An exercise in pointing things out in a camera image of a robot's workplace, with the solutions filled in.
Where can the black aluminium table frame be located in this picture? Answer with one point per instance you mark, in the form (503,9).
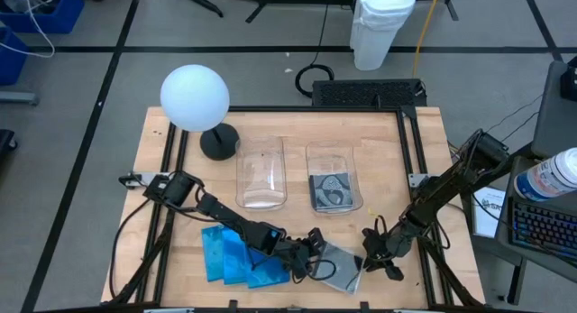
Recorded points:
(315,109)

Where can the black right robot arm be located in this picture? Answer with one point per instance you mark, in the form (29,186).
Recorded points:
(444,186)

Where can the clear plastic bin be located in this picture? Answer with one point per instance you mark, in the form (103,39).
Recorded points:
(261,168)
(333,157)

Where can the white wipes canister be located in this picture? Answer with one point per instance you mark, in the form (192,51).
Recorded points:
(545,177)

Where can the grey metal bar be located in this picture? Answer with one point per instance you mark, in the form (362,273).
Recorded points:
(18,98)

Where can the white paper sheet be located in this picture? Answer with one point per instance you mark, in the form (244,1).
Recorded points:
(487,214)

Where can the grey side table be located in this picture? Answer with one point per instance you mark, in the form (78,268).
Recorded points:
(556,119)

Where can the white globe table lamp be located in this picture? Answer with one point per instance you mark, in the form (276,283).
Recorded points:
(194,96)

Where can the black stand foot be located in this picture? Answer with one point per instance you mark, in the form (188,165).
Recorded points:
(452,6)
(194,2)
(259,11)

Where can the black table clamp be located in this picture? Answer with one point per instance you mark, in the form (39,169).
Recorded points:
(364,306)
(232,305)

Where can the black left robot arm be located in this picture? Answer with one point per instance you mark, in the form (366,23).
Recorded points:
(225,212)

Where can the black caster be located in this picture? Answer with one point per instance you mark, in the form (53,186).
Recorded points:
(6,139)

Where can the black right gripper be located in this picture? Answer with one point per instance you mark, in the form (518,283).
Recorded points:
(392,245)

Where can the dark grey desk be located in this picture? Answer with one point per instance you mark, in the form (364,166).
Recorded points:
(541,264)

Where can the black backlit keyboard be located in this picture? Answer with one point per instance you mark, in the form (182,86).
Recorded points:
(545,227)

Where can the blue plastic crate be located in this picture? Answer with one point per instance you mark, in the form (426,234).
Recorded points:
(11,60)
(63,20)

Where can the white trash bin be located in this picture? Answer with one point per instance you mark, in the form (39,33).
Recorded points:
(378,29)

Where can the black perforated metal box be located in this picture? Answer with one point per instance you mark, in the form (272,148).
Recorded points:
(365,93)

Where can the black device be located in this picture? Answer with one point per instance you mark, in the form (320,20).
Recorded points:
(569,78)

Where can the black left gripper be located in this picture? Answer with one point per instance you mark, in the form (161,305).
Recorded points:
(299,259)

